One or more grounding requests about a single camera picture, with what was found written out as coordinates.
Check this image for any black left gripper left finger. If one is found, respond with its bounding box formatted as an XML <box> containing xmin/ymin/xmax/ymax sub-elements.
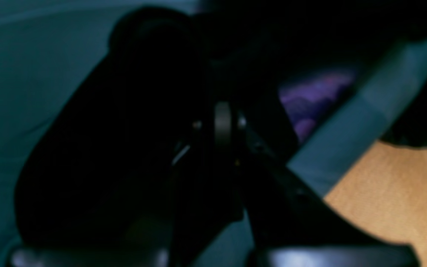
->
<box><xmin>8</xmin><ymin>119</ymin><xmax>223</xmax><ymax>267</ymax></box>

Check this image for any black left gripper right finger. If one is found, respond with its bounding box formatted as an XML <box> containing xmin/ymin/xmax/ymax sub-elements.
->
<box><xmin>215</xmin><ymin>102</ymin><xmax>420</xmax><ymax>267</ymax></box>

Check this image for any black t-shirt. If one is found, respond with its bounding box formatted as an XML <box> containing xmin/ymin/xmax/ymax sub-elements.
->
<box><xmin>15</xmin><ymin>0</ymin><xmax>427</xmax><ymax>246</ymax></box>

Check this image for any blue table cloth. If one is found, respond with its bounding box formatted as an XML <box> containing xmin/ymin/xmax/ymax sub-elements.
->
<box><xmin>0</xmin><ymin>0</ymin><xmax>427</xmax><ymax>267</ymax></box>

